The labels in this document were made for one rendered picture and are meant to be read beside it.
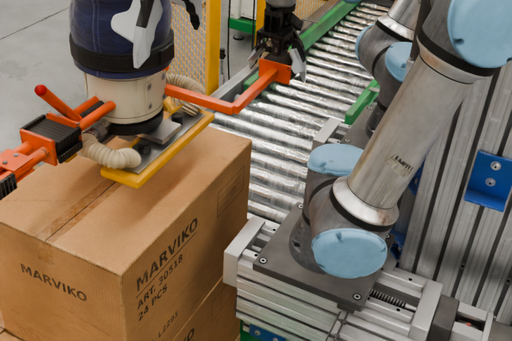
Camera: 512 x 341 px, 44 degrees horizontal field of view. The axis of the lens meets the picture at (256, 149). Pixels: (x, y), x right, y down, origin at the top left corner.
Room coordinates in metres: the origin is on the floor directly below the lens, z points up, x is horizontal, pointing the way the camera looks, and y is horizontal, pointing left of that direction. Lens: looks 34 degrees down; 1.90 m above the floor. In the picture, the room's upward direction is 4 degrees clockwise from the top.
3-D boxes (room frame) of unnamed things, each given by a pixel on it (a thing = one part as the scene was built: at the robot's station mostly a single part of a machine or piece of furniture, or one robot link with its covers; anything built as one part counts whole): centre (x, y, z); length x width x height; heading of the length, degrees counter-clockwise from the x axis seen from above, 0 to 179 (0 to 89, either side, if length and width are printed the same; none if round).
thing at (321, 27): (3.11, -0.24, 0.60); 1.60 x 0.10 x 0.09; 155
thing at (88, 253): (1.28, 0.32, 0.74); 0.60 x 0.40 x 0.40; 155
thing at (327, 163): (0.94, -0.16, 1.20); 0.13 x 0.12 x 0.14; 2
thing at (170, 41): (1.28, 0.31, 1.30); 0.23 x 0.23 x 0.04
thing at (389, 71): (1.41, -0.35, 1.20); 0.13 x 0.12 x 0.14; 17
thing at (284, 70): (1.45, -0.05, 1.18); 0.09 x 0.08 x 0.05; 66
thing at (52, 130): (1.05, 0.41, 1.18); 0.10 x 0.08 x 0.06; 66
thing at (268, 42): (1.43, -0.03, 1.29); 0.09 x 0.08 x 0.12; 156
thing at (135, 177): (1.25, 0.22, 1.08); 0.34 x 0.10 x 0.05; 156
